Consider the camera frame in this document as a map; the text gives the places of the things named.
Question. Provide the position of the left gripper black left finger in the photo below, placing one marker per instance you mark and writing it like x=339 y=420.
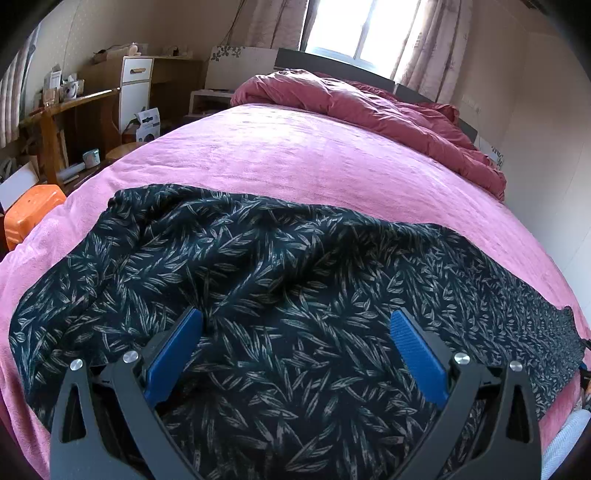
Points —
x=105 y=425

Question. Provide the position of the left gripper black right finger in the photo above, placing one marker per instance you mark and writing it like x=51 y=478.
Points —
x=507 y=444

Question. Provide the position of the black leaf-print pants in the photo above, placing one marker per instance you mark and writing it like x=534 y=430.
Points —
x=297 y=376

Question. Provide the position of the orange plastic stool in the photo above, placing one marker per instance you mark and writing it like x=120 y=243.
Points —
x=29 y=210

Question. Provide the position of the round wooden stool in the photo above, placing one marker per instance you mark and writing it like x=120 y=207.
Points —
x=121 y=151

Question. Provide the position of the wooden desk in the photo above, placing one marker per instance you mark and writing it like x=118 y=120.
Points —
x=63 y=132

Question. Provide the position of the pink plush bed blanket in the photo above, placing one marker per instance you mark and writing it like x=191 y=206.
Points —
x=298 y=157

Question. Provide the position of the white black product box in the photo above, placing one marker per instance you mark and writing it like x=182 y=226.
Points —
x=149 y=125

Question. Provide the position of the dark red quilted duvet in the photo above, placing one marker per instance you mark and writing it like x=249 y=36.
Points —
x=432 y=129

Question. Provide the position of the white drawer cabinet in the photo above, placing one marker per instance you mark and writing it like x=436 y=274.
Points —
x=135 y=84

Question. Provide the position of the white floral cardboard box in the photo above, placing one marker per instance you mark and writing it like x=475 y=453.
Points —
x=229 y=66

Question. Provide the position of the beige patterned curtain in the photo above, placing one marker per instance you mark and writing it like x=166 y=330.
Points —
x=434 y=47

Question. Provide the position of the dark bed headboard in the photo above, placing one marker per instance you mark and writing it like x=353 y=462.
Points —
x=293 y=59

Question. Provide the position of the bright window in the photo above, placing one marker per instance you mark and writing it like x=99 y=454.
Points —
x=371 y=35

